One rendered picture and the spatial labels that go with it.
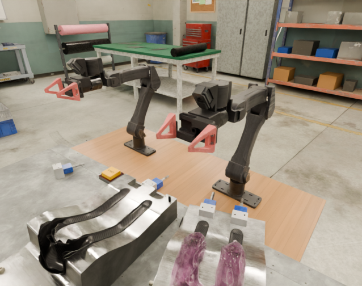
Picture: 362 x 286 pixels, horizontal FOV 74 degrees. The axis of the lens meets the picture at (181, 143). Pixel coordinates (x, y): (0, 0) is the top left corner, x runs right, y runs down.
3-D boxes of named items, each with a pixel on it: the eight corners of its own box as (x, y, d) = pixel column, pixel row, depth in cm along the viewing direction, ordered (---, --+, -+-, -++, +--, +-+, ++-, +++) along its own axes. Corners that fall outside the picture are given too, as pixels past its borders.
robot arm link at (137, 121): (133, 136, 123) (152, 75, 120) (124, 133, 126) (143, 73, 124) (141, 138, 128) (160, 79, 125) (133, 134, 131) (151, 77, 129)
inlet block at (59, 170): (84, 165, 118) (81, 156, 115) (86, 171, 114) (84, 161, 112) (54, 174, 112) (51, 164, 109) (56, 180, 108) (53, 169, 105)
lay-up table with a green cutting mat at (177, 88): (138, 79, 606) (134, 36, 558) (217, 99, 467) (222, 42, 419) (98, 88, 531) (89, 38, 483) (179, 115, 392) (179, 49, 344)
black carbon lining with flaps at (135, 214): (125, 190, 91) (122, 169, 86) (157, 208, 82) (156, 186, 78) (30, 257, 66) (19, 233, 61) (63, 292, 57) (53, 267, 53)
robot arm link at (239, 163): (238, 183, 89) (269, 99, 86) (223, 176, 92) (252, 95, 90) (244, 183, 94) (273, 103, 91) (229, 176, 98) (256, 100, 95)
